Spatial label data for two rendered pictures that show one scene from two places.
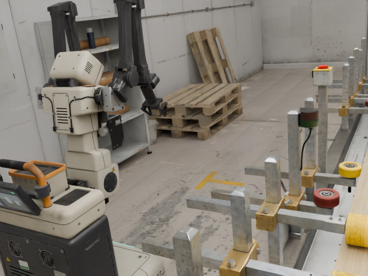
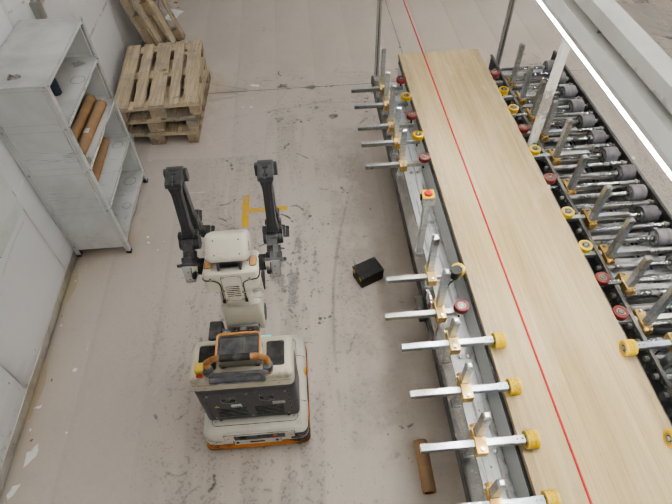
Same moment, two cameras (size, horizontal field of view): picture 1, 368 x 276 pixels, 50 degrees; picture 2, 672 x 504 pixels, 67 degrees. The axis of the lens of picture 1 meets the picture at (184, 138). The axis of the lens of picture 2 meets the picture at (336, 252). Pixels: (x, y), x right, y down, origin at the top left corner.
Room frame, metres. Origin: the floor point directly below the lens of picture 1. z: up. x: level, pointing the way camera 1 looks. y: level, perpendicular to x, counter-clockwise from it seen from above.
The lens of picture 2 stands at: (0.25, 0.97, 3.21)
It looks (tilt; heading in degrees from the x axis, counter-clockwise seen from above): 50 degrees down; 326
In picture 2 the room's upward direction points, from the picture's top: 2 degrees counter-clockwise
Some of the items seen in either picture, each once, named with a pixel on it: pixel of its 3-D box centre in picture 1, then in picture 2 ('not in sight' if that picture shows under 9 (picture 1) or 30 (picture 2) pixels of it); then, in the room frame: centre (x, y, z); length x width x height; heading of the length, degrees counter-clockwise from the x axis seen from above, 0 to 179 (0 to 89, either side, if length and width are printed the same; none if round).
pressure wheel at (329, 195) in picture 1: (326, 207); (460, 310); (1.15, -0.44, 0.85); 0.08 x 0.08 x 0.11
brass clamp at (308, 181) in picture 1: (309, 174); (430, 274); (1.43, -0.48, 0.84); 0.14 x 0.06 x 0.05; 149
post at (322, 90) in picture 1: (322, 133); (422, 229); (1.68, -0.63, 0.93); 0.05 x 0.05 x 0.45; 59
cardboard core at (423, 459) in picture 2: not in sight; (424, 466); (0.78, 0.02, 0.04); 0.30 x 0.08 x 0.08; 149
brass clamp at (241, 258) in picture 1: (240, 261); (464, 386); (0.79, -0.10, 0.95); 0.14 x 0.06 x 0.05; 149
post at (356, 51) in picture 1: (355, 81); (391, 112); (2.74, -1.26, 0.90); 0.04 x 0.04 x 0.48; 59
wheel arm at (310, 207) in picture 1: (268, 201); (424, 314); (1.25, -0.27, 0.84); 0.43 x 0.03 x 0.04; 59
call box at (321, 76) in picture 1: (322, 76); (427, 198); (1.68, -0.63, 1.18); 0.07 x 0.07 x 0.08; 59
